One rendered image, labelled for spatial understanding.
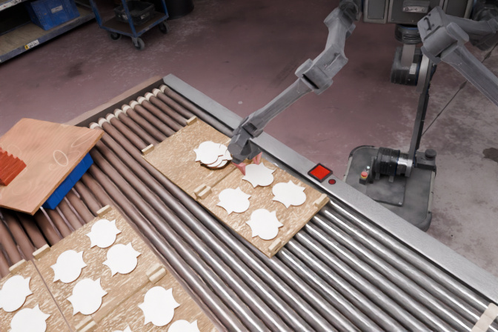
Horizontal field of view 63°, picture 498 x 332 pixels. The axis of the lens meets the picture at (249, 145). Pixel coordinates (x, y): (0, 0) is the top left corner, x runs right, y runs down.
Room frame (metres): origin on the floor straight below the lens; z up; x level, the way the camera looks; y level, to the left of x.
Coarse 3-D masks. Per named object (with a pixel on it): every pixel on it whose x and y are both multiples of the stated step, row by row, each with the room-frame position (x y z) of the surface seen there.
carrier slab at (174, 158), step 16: (192, 128) 1.59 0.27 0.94; (208, 128) 1.57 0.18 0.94; (160, 144) 1.51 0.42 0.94; (176, 144) 1.49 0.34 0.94; (192, 144) 1.48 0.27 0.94; (224, 144) 1.44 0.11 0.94; (160, 160) 1.40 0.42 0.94; (176, 160) 1.38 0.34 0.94; (192, 160) 1.36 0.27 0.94; (176, 176) 1.28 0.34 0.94; (192, 176) 1.26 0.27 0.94; (208, 176) 1.24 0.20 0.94; (224, 176) 1.23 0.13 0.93; (192, 192) 1.17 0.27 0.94
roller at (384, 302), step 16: (144, 112) 1.82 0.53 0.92; (160, 128) 1.67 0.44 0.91; (304, 240) 0.86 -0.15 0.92; (320, 256) 0.79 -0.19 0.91; (336, 272) 0.73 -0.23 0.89; (352, 272) 0.71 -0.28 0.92; (368, 288) 0.64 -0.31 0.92; (384, 304) 0.58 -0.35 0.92; (400, 320) 0.53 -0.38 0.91; (416, 320) 0.52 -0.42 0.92
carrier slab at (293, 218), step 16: (240, 176) 1.21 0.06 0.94; (288, 176) 1.17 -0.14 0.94; (256, 192) 1.11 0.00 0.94; (272, 192) 1.10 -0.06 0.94; (304, 192) 1.07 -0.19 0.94; (208, 208) 1.07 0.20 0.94; (256, 208) 1.03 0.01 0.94; (272, 208) 1.02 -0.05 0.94; (288, 208) 1.00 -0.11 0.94; (304, 208) 0.99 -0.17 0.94; (320, 208) 0.99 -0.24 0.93; (240, 224) 0.97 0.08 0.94; (288, 224) 0.93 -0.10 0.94; (304, 224) 0.93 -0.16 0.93; (256, 240) 0.88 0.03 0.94; (272, 240) 0.87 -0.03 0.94; (288, 240) 0.87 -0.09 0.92; (272, 256) 0.81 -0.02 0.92
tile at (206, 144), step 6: (204, 144) 1.41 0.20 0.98; (210, 144) 1.40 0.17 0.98; (198, 150) 1.37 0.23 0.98; (204, 150) 1.37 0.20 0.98; (210, 150) 1.36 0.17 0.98; (216, 150) 1.35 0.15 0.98; (198, 156) 1.33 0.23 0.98; (204, 156) 1.33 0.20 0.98; (210, 156) 1.32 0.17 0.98; (216, 156) 1.31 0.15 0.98; (204, 162) 1.29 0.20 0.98; (210, 162) 1.28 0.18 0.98
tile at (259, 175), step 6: (246, 168) 1.24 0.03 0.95; (252, 168) 1.24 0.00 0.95; (258, 168) 1.23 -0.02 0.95; (264, 168) 1.23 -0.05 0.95; (246, 174) 1.21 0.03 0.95; (252, 174) 1.20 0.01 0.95; (258, 174) 1.20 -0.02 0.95; (264, 174) 1.19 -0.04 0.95; (270, 174) 1.19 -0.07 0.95; (246, 180) 1.18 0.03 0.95; (252, 180) 1.17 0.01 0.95; (258, 180) 1.16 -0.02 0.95; (264, 180) 1.16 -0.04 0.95; (270, 180) 1.16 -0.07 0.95; (264, 186) 1.13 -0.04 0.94
